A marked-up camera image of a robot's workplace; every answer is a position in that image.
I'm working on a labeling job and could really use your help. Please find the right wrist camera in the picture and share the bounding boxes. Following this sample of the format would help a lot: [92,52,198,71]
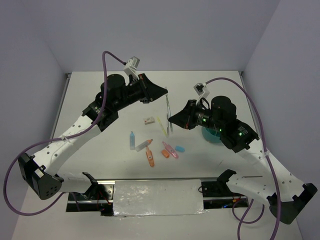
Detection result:
[193,83,210,99]

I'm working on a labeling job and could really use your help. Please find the green highlighter pen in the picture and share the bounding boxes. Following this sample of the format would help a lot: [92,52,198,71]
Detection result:
[165,91,171,137]

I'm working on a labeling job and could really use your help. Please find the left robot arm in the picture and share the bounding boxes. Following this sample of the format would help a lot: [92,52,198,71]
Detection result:
[18,73,168,200]

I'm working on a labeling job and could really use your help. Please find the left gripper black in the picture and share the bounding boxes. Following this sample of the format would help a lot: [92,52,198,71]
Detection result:
[114,73,168,111]

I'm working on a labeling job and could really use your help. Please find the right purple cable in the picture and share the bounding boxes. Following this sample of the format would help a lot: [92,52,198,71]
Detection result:
[204,77,281,240]

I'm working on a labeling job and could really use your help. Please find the purple cable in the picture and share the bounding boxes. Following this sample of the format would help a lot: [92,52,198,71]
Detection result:
[204,77,281,240]
[3,50,128,216]

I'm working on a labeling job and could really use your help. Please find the blue eraser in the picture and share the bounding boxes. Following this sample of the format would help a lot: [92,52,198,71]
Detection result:
[175,145,185,153]

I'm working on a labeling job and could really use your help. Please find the blue marker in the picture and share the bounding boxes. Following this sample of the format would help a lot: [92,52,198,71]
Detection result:
[129,131,136,150]

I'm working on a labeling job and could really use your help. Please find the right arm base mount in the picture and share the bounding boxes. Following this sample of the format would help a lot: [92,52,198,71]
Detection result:
[198,180,249,210]

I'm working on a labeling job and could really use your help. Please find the teal round pen holder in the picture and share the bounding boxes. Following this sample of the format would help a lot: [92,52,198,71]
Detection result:
[201,127,221,144]

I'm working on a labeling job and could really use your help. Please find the yellow highlighter pen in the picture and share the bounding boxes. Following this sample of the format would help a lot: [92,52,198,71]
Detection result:
[156,117,168,138]

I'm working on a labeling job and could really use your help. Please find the orange highlighter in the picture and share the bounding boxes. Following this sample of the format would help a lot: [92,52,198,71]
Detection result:
[146,146,155,168]

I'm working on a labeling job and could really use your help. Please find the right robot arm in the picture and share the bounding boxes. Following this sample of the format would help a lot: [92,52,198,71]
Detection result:
[168,96,318,225]

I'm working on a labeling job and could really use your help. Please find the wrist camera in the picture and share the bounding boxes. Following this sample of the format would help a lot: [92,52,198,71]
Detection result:
[123,56,140,76]
[193,83,210,99]

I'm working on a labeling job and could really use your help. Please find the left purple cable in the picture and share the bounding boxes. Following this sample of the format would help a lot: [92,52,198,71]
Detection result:
[3,50,128,216]

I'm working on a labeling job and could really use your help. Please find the orange highlighter cap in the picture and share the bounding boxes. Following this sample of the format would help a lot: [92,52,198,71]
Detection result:
[161,149,170,159]

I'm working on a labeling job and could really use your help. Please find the silver foil sheet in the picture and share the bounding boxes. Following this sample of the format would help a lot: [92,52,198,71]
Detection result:
[113,179,206,217]

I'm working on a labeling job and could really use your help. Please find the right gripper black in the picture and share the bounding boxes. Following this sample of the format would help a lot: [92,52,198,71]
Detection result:
[168,99,223,132]

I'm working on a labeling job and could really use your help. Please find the pink highlighter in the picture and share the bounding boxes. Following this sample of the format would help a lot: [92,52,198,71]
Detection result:
[162,141,179,159]

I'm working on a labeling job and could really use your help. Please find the white eraser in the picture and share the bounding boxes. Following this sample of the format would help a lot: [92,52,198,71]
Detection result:
[143,116,155,125]

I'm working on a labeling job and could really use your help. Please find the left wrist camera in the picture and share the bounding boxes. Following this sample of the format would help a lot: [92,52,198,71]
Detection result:
[123,56,140,76]

